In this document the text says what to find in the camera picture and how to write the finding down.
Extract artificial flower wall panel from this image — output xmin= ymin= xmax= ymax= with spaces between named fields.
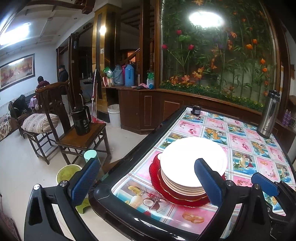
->
xmin=159 ymin=1 xmax=276 ymax=112

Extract dark wooden side table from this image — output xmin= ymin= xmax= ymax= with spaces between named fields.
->
xmin=55 ymin=123 xmax=111 ymax=165

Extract framed wall painting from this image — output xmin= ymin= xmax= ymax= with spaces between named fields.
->
xmin=1 ymin=54 xmax=35 ymax=91

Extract large red plastic plate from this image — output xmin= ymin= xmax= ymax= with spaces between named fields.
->
xmin=149 ymin=154 xmax=210 ymax=207

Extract blue thermos flask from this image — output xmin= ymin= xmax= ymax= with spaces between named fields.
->
xmin=125 ymin=64 xmax=134 ymax=87

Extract white plastic bucket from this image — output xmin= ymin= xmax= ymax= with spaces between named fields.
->
xmin=107 ymin=104 xmax=120 ymax=128

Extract grey thermos flask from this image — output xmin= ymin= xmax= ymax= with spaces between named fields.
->
xmin=113 ymin=65 xmax=124 ymax=86

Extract wooden counter cabinet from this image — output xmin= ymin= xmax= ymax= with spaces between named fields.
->
xmin=101 ymin=86 xmax=261 ymax=134

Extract steel thermos jug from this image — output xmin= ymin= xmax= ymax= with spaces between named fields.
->
xmin=256 ymin=90 xmax=280 ymax=138

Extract small red plastic plate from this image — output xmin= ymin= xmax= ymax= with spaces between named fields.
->
xmin=155 ymin=169 xmax=210 ymax=203

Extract wooden chair with cushion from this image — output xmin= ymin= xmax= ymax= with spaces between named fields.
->
xmin=21 ymin=81 xmax=71 ymax=164

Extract teal plastic cup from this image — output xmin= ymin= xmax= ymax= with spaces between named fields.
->
xmin=83 ymin=149 xmax=100 ymax=163

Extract black electric kettle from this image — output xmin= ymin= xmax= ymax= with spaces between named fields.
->
xmin=71 ymin=105 xmax=91 ymax=136

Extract colourful fruit tablecloth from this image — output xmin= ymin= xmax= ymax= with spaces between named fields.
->
xmin=109 ymin=108 xmax=295 ymax=240

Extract beige plastic bowl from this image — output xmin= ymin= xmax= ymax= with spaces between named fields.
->
xmin=159 ymin=169 xmax=206 ymax=196

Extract small black box device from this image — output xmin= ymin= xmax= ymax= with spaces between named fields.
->
xmin=191 ymin=105 xmax=202 ymax=116

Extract green lidded bin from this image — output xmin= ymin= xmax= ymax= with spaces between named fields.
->
xmin=56 ymin=164 xmax=82 ymax=184

